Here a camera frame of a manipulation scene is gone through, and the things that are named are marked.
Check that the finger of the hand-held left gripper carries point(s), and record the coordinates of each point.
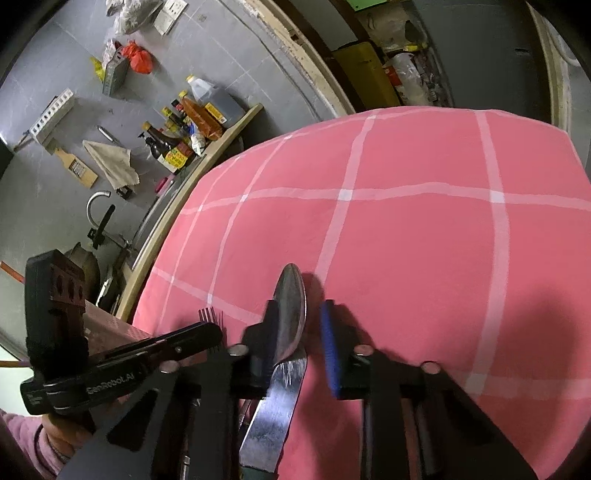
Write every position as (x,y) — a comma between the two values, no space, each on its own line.
(189,339)

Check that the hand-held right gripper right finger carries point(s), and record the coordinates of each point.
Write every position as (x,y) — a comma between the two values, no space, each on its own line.
(333,355)

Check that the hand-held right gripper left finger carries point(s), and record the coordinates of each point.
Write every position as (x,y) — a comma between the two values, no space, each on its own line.
(258,364)

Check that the metal fork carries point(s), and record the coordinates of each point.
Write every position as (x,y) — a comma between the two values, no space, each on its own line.
(211,317)

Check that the perforated utensil holder box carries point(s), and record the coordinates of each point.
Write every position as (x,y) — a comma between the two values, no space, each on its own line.
(111,330)

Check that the person's left forearm pink sleeve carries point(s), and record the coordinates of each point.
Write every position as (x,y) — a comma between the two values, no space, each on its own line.
(21,443)

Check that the person's left hand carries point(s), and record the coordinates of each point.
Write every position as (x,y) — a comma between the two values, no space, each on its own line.
(64,436)

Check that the pink checked tablecloth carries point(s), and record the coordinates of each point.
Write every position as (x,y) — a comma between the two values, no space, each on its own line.
(392,254)

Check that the metal faucet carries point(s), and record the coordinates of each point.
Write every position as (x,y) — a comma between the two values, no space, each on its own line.
(94,207)

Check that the small pink lighter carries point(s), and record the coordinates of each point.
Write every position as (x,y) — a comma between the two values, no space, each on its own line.
(162,185)

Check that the wooden slicer board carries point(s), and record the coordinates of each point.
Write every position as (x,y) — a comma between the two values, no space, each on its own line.
(76,167)

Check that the beige rag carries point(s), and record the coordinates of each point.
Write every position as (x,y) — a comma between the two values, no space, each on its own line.
(113,164)

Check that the dark sauce bottle yellow label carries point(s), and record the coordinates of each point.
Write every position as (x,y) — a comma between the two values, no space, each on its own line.
(165,148)

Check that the metal peeler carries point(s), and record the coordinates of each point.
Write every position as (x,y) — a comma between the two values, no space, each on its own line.
(108,134)

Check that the dark sauce bottle yellow cap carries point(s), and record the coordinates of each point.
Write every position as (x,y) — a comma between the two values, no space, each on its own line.
(178,122)

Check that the orange oil bottle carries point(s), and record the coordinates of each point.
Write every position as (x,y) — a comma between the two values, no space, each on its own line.
(201,116)

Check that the grey metal box grater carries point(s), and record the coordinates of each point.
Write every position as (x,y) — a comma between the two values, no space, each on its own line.
(114,73)

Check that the red plastic bag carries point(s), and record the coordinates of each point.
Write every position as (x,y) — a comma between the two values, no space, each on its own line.
(138,57)

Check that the yellow box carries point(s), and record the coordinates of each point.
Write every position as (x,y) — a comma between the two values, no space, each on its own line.
(364,78)

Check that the pile of plastic bags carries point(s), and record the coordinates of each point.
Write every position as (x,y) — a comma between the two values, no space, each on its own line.
(411,74)

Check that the white plastic bag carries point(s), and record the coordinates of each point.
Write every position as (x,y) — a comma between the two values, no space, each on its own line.
(127,14)

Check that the dark grey cabinet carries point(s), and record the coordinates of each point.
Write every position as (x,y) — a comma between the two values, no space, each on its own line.
(480,55)

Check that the green box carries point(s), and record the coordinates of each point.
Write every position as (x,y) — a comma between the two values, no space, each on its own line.
(369,3)

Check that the white perforated metal bracket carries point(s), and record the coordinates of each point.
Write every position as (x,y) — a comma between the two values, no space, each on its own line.
(51,116)

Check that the white wall socket plate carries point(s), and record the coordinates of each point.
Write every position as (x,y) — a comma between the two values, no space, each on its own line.
(170,14)

